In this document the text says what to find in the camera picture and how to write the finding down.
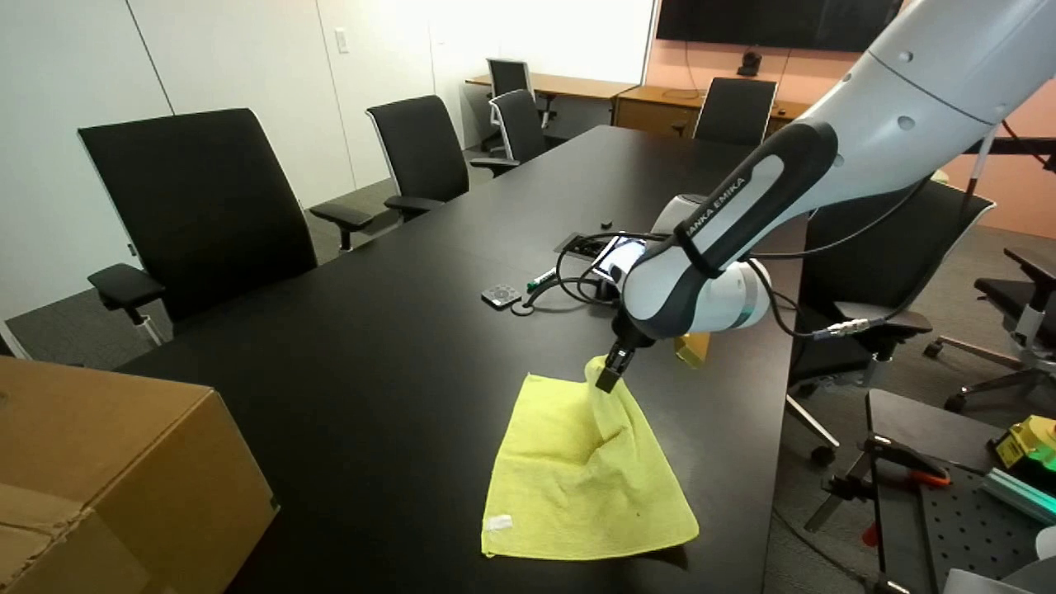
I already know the black office chair near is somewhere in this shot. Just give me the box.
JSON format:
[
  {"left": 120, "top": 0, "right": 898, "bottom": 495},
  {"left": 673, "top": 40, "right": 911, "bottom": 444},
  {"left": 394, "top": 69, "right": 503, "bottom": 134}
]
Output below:
[{"left": 81, "top": 107, "right": 317, "bottom": 333}]

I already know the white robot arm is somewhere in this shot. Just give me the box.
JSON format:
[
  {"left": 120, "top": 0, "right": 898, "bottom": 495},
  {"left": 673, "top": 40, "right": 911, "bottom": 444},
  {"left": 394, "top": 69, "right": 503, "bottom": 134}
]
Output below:
[{"left": 596, "top": 0, "right": 1056, "bottom": 392}]

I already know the black cable on table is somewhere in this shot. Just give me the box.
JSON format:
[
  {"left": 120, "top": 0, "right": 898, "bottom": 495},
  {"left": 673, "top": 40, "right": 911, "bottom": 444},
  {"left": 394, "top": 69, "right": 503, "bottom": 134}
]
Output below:
[{"left": 511, "top": 226, "right": 630, "bottom": 319}]

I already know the black chair far right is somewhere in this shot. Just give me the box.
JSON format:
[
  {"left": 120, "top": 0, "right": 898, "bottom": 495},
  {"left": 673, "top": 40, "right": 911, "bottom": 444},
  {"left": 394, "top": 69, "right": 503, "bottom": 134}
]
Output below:
[{"left": 923, "top": 246, "right": 1056, "bottom": 413}]

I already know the black office chair far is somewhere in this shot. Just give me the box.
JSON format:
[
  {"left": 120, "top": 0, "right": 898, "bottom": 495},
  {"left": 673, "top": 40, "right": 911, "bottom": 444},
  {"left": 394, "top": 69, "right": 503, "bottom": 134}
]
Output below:
[{"left": 488, "top": 59, "right": 527, "bottom": 96}]

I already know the cardboard box on table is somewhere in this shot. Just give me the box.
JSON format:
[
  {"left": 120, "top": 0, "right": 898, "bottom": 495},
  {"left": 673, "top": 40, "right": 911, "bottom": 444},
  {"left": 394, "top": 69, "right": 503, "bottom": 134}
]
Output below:
[{"left": 0, "top": 356, "right": 277, "bottom": 594}]

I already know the green yellow box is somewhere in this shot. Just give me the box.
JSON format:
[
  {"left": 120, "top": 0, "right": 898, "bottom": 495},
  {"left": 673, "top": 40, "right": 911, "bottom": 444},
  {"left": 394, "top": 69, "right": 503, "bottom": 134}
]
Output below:
[{"left": 995, "top": 415, "right": 1056, "bottom": 472}]

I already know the yellow towel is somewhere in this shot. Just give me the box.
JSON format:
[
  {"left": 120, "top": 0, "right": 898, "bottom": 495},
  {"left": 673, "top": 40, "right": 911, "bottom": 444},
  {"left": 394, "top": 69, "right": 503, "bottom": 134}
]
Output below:
[{"left": 480, "top": 356, "right": 700, "bottom": 561}]

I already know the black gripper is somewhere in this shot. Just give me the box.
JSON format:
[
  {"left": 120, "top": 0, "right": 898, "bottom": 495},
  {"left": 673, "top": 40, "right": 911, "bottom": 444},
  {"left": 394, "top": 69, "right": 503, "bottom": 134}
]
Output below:
[{"left": 596, "top": 313, "right": 655, "bottom": 392}]

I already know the black office chair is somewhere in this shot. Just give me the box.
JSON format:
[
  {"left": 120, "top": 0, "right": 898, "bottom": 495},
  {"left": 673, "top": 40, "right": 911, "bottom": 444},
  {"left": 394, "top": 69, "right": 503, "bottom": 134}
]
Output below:
[
  {"left": 468, "top": 89, "right": 556, "bottom": 176},
  {"left": 81, "top": 107, "right": 317, "bottom": 333},
  {"left": 315, "top": 96, "right": 468, "bottom": 246},
  {"left": 488, "top": 59, "right": 527, "bottom": 96}
]

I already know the wall television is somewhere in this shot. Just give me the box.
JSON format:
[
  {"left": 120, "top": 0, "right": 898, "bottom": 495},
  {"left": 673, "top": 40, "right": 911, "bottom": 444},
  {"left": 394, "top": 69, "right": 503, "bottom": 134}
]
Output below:
[{"left": 656, "top": 0, "right": 905, "bottom": 54}]

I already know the wooden sideboard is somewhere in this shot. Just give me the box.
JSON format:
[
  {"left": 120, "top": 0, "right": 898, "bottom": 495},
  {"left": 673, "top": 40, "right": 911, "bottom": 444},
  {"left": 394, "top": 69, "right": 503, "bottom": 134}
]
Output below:
[{"left": 464, "top": 69, "right": 863, "bottom": 168}]

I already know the black chair right of table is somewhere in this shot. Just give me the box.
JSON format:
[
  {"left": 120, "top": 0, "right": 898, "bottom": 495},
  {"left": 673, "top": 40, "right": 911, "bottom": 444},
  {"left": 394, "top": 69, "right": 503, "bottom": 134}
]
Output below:
[{"left": 789, "top": 182, "right": 989, "bottom": 465}]

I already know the small black phone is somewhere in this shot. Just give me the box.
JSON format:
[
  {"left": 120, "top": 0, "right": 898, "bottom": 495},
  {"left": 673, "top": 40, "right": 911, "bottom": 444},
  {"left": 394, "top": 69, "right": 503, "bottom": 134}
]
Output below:
[{"left": 482, "top": 287, "right": 523, "bottom": 309}]

